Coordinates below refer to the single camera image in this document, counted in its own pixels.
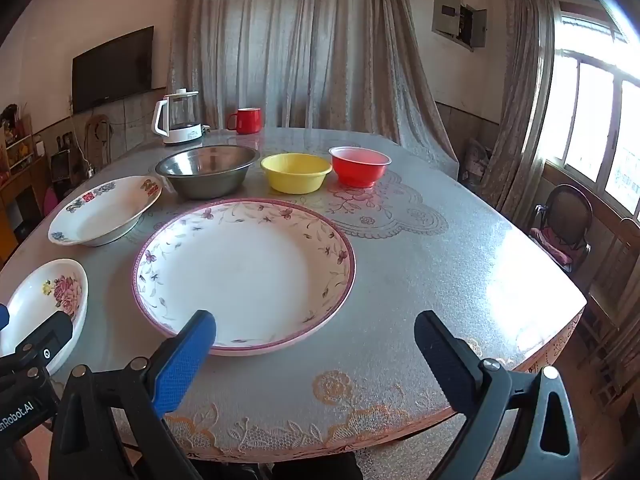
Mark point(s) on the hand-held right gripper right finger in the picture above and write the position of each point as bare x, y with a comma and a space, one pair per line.
442, 355

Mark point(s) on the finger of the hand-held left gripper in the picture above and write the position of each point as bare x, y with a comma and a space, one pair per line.
4, 317
50, 332

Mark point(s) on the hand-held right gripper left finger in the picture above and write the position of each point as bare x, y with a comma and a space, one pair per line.
185, 360

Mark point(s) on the small white rose plate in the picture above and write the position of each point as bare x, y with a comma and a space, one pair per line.
30, 295

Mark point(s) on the large pink-rimmed floral plate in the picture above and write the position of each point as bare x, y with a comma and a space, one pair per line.
240, 270

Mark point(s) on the white plate red blue print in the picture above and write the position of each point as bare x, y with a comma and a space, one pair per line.
100, 215

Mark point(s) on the stainless steel bowl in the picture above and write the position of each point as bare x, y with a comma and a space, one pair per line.
207, 175

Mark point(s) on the red plastic bowl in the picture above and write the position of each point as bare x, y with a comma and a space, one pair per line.
360, 167

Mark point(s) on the yellow plastic bowl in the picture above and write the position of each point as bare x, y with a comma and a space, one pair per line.
295, 175

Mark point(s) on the orange wooden desk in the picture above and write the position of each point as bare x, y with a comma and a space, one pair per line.
22, 200

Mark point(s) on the pink bag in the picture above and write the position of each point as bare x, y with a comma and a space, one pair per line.
50, 201

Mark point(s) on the red chair cushion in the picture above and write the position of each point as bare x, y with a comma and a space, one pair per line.
550, 242

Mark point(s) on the black speaker box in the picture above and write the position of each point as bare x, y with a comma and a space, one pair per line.
61, 165

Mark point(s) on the wooden desk shelf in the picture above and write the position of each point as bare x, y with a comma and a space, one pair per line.
15, 140

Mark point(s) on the round-back dark wooden chair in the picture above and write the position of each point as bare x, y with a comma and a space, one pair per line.
570, 215

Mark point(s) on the grey cloth bundle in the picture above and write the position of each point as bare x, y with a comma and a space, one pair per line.
477, 160

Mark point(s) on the light wooden chair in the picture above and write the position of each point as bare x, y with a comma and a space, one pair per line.
97, 135

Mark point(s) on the white glass electric kettle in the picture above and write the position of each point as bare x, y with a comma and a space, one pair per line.
180, 120

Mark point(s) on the red mug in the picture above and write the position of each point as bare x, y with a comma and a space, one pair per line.
248, 121

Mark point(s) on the grey window curtain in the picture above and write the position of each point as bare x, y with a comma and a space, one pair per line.
525, 100

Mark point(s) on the window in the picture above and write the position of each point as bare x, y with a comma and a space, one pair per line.
595, 110

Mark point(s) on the long grey lace curtain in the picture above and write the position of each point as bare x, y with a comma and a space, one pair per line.
310, 50

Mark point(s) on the grey electrical panel box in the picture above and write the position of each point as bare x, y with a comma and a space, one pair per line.
457, 17

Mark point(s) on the black wall television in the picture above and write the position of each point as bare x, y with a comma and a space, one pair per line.
112, 70

